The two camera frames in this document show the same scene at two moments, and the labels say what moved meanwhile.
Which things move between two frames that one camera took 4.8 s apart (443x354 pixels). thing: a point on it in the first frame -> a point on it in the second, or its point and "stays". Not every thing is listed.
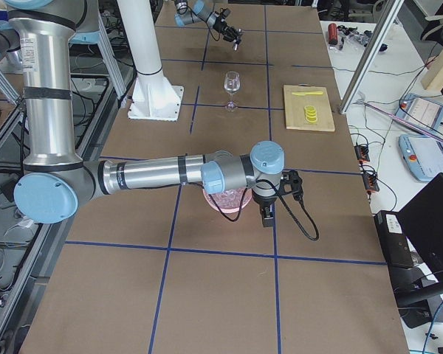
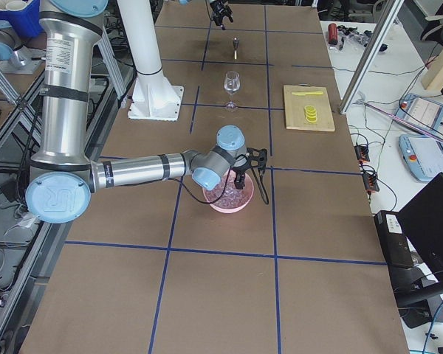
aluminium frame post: (371, 54) stays
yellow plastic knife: (306, 93) stays
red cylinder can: (332, 34) stays
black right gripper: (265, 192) -> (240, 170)
